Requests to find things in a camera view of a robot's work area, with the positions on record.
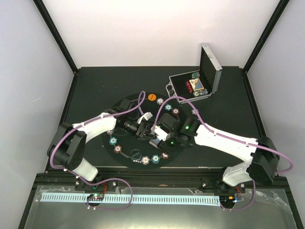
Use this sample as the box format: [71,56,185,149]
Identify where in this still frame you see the brown chip mat bottom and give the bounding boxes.
[162,153,169,159]

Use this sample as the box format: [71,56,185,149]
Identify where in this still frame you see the brown chip mat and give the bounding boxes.
[113,145,122,154]
[172,108,180,115]
[162,153,169,159]

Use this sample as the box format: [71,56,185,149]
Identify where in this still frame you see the teal chip mat bottom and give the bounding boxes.
[151,155,160,164]

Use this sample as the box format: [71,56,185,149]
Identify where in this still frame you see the teal chip mat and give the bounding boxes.
[151,155,160,164]
[109,137,117,146]
[164,104,172,111]

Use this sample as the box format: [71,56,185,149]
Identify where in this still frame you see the white chip mat bottom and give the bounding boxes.
[141,156,150,165]

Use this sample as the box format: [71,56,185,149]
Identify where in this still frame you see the brown chip mat top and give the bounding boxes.
[172,108,180,115]

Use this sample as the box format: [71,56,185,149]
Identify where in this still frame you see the teal chip mat top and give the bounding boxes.
[164,104,172,111]

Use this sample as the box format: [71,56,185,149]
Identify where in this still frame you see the white chip mat top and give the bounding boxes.
[156,98,164,105]

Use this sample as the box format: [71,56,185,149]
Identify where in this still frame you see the orange big blind button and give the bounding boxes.
[147,94,157,101]

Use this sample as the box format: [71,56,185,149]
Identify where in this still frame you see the white purple chip stack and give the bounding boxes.
[192,109,199,115]

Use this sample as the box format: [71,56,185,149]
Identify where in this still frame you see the blue playing card deck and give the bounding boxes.
[149,138,163,149]

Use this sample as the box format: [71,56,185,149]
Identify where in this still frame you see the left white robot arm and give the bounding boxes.
[48,91,145,190]

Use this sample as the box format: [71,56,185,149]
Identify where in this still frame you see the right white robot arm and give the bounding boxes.
[152,114,280,193]

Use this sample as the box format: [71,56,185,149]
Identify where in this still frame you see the round black poker mat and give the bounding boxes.
[101,93,187,170]

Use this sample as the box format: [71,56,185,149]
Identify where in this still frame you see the teal chips case front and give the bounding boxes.
[193,89,208,97]

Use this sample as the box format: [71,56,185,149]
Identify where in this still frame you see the teal chips case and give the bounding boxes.
[193,89,208,97]
[192,72,200,79]

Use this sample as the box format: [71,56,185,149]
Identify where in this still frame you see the red dice in case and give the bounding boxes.
[185,81,193,93]

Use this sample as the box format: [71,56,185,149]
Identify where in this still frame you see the boxed card deck in case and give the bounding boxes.
[189,78,204,91]

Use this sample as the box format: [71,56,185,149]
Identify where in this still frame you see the aluminium poker chip case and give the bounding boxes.
[165,43,223,102]

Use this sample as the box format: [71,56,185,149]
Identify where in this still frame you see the teal chips case back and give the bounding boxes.
[192,72,200,79]

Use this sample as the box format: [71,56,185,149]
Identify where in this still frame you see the small circuit board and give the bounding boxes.
[87,194,104,201]

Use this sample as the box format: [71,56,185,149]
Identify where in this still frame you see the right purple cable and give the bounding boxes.
[153,96,294,212]

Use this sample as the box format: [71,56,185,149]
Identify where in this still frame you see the purple cable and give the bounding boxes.
[153,96,294,212]
[49,90,146,210]

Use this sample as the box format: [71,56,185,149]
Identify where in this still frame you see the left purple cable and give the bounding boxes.
[49,90,146,210]

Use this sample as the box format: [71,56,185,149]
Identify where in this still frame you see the light blue cable duct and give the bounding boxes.
[40,193,220,207]

